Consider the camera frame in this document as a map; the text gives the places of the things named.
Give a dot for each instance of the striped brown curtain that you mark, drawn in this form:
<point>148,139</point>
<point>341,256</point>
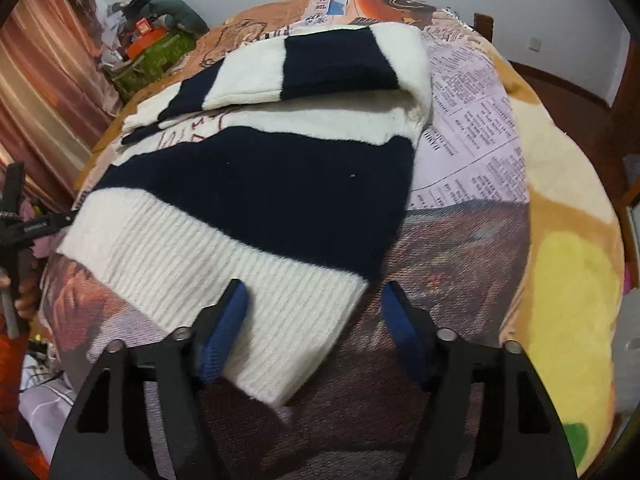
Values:
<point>45,90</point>

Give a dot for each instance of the pile of clothes and clutter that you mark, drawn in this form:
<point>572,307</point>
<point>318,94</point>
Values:
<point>122,25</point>

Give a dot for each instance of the white wall socket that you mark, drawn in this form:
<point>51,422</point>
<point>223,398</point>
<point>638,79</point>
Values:
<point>535,43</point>

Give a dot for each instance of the green covered cabinet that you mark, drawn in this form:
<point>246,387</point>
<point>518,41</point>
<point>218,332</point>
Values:
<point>150,62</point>

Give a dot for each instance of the orange cardboard box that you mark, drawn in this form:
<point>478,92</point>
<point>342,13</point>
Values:
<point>145,42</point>

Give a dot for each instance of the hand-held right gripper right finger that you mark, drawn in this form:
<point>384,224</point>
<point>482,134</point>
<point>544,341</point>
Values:
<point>404,337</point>

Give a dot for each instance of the yellow fleece blanket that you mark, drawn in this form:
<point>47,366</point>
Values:
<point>570,270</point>

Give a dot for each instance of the navy white striped knit sweater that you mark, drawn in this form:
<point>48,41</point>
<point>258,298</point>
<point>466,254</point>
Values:
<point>260,200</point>

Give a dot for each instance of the printed newspaper pattern blanket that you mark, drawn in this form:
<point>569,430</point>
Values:
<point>450,200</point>

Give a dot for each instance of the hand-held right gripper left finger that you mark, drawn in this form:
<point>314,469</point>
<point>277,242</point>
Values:
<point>225,340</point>

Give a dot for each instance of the wooden bed post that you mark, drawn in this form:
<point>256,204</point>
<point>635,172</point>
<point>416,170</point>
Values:
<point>484,25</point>

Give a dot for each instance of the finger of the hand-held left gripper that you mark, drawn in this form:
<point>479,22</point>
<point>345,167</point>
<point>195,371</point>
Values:
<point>52,222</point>

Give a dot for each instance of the person's left hand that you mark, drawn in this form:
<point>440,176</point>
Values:
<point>27,295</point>

